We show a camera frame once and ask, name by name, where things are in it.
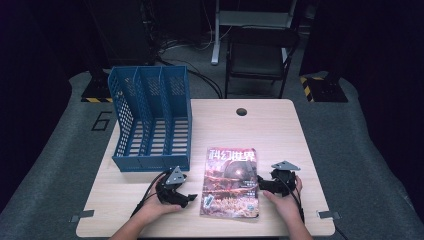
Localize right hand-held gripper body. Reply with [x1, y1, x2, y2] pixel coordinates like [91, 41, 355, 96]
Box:
[266, 160, 301, 198]

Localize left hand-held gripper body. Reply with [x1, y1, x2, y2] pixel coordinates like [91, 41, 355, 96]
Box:
[155, 165, 188, 205]

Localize red magazine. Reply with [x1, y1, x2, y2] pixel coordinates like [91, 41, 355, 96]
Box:
[199, 146, 261, 220]

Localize blue plastic file rack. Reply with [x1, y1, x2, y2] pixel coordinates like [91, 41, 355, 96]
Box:
[107, 64, 194, 173]

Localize person's left hand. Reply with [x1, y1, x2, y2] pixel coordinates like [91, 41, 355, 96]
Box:
[141, 182, 183, 222]

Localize person's right hand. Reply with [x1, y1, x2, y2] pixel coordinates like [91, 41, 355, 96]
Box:
[262, 175, 304, 225]

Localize black striped stand base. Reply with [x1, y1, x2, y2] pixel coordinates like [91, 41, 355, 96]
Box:
[80, 64, 115, 104]
[299, 73, 350, 104]

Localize black folding chair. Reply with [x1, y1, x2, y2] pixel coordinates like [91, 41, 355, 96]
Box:
[224, 26, 301, 100]

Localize dark cabinet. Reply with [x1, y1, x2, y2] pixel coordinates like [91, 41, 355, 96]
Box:
[87, 0, 158, 68]

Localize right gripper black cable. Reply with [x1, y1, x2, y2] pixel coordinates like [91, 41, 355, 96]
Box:
[275, 172, 306, 225]

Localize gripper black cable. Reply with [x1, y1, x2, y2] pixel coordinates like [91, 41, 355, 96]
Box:
[130, 170, 168, 218]
[275, 172, 306, 225]

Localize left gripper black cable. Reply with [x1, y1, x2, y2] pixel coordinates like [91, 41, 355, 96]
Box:
[130, 170, 168, 218]

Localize grey metal table bracket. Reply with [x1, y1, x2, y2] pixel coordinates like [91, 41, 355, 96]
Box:
[68, 209, 96, 224]
[316, 209, 342, 221]

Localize black floor cables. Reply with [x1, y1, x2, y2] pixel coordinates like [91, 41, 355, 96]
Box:
[155, 33, 224, 100]

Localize white metal desk frame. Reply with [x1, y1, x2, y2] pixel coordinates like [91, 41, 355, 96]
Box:
[210, 0, 298, 66]

